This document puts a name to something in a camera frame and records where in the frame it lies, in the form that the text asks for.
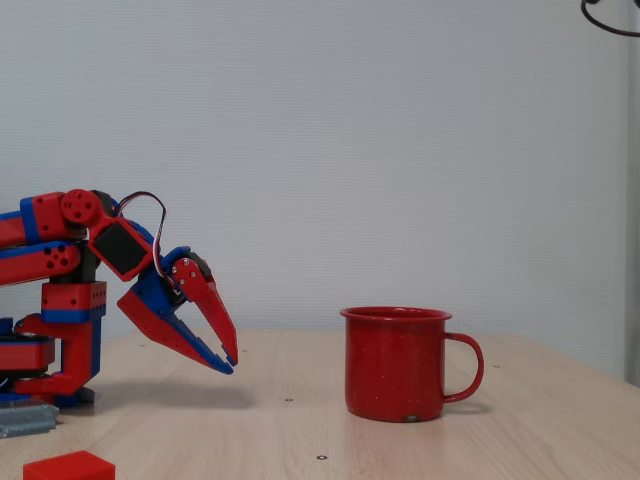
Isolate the red cube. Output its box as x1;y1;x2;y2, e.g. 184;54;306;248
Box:
22;449;117;480

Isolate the red enamel mug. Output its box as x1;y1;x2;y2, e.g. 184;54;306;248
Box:
339;306;485;424

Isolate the red black servo wire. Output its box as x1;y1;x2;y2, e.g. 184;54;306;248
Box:
116;191;168;281

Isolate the black hanging cable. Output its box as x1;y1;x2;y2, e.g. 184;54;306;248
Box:
580;0;640;38

